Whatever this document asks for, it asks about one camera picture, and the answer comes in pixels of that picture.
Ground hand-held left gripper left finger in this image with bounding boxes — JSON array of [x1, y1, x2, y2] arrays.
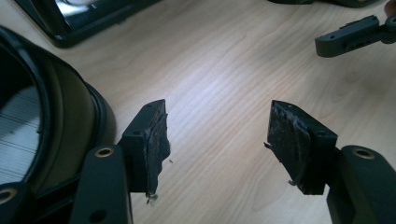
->
[[117, 98, 172, 200]]

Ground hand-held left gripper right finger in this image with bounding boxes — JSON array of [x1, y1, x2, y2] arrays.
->
[[263, 99, 339, 196]]

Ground red-topped black shoe rack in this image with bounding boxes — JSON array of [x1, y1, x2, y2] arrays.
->
[[13, 0, 163, 49]]

